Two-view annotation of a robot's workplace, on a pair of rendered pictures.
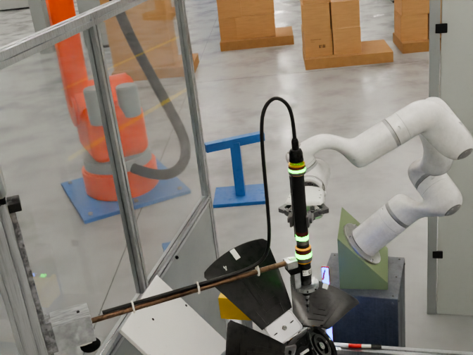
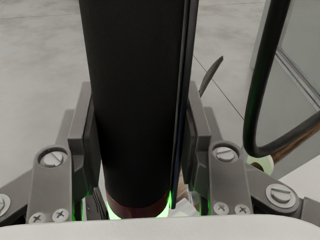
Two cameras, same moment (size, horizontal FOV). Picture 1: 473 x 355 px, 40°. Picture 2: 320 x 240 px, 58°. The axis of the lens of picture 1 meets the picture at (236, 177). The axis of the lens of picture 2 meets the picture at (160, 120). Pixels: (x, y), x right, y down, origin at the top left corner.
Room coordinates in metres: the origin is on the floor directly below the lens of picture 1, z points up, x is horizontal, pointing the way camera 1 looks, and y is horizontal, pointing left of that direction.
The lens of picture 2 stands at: (1.61, -0.18, 1.64)
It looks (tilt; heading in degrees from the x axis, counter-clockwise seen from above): 39 degrees down; 158
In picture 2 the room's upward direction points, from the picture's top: 2 degrees clockwise
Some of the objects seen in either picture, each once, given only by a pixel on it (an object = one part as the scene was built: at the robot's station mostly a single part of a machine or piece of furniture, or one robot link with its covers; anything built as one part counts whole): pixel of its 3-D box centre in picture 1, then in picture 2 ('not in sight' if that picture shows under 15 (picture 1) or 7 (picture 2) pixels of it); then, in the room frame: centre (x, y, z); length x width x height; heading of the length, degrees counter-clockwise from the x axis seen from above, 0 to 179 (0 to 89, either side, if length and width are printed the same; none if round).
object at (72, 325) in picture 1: (70, 327); not in sight; (1.33, 0.44, 1.43); 0.10 x 0.07 x 0.08; 108
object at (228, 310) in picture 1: (244, 303); not in sight; (1.95, 0.02, 1.02); 0.16 x 0.10 x 0.11; 73
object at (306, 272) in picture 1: (300, 220); not in sight; (1.52, -0.15, 1.55); 0.04 x 0.04 x 0.46
